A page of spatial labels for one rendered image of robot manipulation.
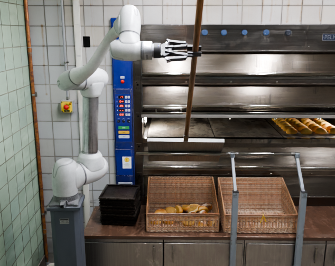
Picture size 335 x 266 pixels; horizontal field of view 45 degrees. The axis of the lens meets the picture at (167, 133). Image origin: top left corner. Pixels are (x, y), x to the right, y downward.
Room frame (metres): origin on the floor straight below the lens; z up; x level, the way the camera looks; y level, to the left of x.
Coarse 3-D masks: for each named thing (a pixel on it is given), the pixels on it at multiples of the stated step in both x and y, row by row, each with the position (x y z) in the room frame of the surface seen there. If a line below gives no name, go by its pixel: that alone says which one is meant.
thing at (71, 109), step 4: (64, 100) 3.20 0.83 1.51; (68, 100) 3.20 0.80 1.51; (72, 100) 3.20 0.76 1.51; (64, 104) 3.18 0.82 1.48; (68, 104) 3.18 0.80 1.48; (72, 104) 3.19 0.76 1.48; (72, 108) 3.19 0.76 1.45; (64, 112) 3.19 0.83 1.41; (68, 112) 3.19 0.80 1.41; (72, 112) 3.19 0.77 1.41
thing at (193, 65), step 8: (200, 0) 1.74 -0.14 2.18; (200, 8) 1.78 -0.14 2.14; (200, 16) 1.82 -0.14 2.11; (200, 24) 1.86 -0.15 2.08; (192, 48) 1.99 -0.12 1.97; (192, 64) 2.08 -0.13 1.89; (192, 72) 2.13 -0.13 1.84; (192, 80) 2.18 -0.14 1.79; (192, 88) 2.24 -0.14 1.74; (192, 96) 2.32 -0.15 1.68
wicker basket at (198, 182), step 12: (156, 180) 3.21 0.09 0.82; (168, 180) 3.21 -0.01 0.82; (180, 180) 3.20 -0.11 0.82; (192, 180) 3.21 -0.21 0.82; (204, 180) 3.21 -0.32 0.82; (156, 192) 3.18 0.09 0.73; (168, 192) 3.18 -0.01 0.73; (192, 192) 3.18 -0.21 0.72; (204, 192) 3.18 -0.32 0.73; (216, 192) 3.02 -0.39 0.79; (156, 204) 3.15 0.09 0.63; (168, 204) 3.15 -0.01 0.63; (216, 204) 2.88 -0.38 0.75; (156, 216) 2.75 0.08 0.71; (168, 216) 2.75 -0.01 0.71; (180, 216) 2.75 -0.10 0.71; (192, 216) 2.75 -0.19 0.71; (204, 216) 2.75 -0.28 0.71; (216, 216) 2.75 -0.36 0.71; (156, 228) 2.76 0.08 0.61; (168, 228) 2.75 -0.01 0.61; (180, 228) 2.76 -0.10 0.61; (192, 228) 2.76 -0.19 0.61; (204, 228) 2.76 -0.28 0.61; (216, 228) 2.80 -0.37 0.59
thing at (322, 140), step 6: (144, 138) 3.25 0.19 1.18; (198, 138) 3.25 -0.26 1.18; (204, 138) 3.25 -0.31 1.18; (210, 138) 3.25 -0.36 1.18; (216, 138) 3.25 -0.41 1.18; (222, 138) 3.25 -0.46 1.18; (228, 138) 3.25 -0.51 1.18; (234, 138) 3.25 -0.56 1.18; (240, 138) 3.25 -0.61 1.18; (246, 138) 3.25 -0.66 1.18; (252, 138) 3.25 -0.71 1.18; (258, 138) 3.25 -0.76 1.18; (264, 138) 3.25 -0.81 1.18; (270, 138) 3.25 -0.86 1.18; (276, 138) 3.25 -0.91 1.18; (282, 138) 3.25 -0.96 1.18; (288, 138) 3.25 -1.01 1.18; (294, 138) 3.25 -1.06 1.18; (300, 138) 3.25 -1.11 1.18; (306, 138) 3.25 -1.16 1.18; (312, 138) 3.25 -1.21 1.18; (318, 138) 3.25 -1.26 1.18; (324, 138) 3.25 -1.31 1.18; (330, 138) 3.25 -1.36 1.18
